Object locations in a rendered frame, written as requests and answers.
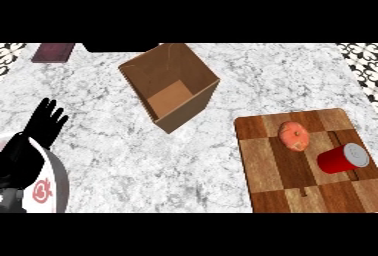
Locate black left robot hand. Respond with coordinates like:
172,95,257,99
21,97,71,150

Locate brown cardboard box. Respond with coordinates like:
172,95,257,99
117,43,222,135

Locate wooden checkered cutting board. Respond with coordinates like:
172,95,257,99
234,107,378,214

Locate red can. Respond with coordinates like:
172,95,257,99
316,142,371,175

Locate dark purple flat block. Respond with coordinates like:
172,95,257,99
31,43,77,64

